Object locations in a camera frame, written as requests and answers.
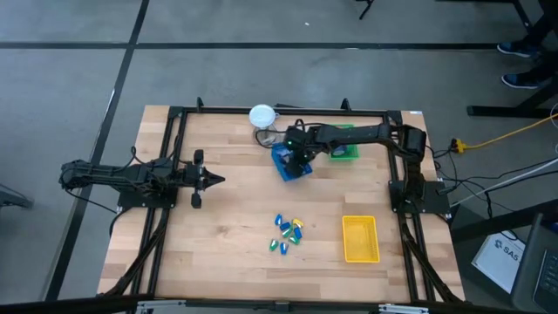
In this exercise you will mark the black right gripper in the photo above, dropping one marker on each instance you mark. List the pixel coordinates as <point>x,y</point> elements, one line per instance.
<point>301,148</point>

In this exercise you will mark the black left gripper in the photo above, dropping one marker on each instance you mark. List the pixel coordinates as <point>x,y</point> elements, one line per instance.
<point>192,176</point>

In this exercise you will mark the lavender silver staple remover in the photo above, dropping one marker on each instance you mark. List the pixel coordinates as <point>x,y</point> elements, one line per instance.
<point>283,153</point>

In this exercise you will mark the blue plastic basket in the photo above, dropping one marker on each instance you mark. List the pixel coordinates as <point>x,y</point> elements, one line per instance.
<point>278,165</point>

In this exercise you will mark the blue tape roll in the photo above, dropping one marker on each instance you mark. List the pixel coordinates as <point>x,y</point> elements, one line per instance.
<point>339,151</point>

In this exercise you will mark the green plastic basket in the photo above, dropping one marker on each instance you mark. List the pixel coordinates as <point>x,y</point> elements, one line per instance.
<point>351,153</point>

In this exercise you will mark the blue stapler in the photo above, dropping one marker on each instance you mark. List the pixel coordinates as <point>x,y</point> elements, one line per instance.
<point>278,219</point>
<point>297,232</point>
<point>283,248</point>
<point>285,226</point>

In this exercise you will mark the yellow stapler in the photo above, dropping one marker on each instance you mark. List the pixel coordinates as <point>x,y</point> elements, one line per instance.
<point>298,223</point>

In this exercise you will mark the green stapler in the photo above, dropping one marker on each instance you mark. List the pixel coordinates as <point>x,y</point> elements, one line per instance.
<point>294,239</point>
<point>287,232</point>
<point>273,245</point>

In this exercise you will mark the yellow plastic basket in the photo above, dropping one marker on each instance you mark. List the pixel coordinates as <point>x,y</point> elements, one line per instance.
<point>361,239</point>

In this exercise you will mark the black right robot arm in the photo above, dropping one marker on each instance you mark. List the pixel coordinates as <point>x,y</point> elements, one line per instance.
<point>362,133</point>

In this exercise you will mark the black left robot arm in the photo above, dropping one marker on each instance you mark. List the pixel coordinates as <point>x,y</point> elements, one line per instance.
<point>113,174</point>

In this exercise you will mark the white brass mushroom lamp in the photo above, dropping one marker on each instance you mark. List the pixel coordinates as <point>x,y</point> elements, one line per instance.
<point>262,117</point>

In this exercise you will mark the black stand leg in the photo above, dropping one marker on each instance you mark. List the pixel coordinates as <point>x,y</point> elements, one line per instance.
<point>365,8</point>

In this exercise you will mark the black stand foot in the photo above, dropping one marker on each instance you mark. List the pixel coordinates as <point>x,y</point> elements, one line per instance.
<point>13,200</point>

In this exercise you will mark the black desk base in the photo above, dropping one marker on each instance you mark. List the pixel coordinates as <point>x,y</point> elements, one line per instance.
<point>510,111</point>

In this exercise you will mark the white printed box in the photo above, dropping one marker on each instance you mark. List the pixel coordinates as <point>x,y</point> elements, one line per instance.
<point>499,257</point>

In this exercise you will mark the person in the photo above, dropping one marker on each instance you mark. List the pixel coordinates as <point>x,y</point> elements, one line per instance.
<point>516,49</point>

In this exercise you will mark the grey laptop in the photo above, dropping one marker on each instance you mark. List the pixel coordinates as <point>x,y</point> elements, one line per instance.
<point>538,266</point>

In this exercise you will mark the black aluminium rig frame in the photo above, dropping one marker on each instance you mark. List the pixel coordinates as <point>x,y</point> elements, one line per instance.
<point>218,111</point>

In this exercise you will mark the silver aluminium bracket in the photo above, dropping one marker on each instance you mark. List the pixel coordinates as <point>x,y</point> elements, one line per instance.
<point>159,306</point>
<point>403,309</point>

